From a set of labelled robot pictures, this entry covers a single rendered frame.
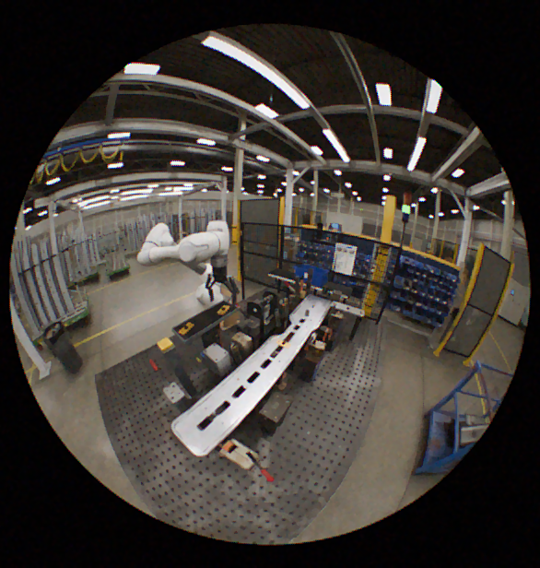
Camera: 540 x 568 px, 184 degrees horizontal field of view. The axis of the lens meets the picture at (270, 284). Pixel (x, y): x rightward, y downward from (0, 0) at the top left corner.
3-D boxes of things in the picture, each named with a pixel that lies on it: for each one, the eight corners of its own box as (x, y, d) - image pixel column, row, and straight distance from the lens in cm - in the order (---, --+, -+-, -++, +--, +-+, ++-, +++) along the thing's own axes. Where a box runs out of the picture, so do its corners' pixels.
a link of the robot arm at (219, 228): (214, 250, 85) (200, 256, 74) (213, 219, 83) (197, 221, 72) (233, 251, 80) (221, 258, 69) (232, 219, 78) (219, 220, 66)
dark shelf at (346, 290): (348, 299, 153) (349, 296, 152) (266, 275, 178) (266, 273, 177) (351, 290, 173) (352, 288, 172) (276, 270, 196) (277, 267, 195)
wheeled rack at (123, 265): (132, 273, 664) (123, 225, 643) (108, 281, 667) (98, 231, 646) (127, 264, 850) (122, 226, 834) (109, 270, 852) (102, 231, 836)
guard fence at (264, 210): (282, 295, 350) (288, 197, 310) (278, 297, 340) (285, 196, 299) (240, 278, 429) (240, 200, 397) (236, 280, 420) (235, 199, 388)
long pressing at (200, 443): (205, 465, 69) (204, 465, 68) (167, 423, 77) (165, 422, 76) (333, 301, 144) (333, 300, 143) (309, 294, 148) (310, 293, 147)
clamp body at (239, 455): (254, 474, 96) (250, 478, 60) (229, 457, 97) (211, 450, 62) (266, 459, 96) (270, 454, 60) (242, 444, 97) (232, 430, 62)
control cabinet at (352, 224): (322, 254, 788) (328, 203, 774) (326, 253, 838) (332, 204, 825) (355, 262, 755) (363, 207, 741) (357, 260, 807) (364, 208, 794)
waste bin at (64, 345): (65, 382, 335) (38, 344, 306) (67, 360, 373) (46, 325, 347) (86, 372, 310) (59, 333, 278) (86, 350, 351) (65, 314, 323)
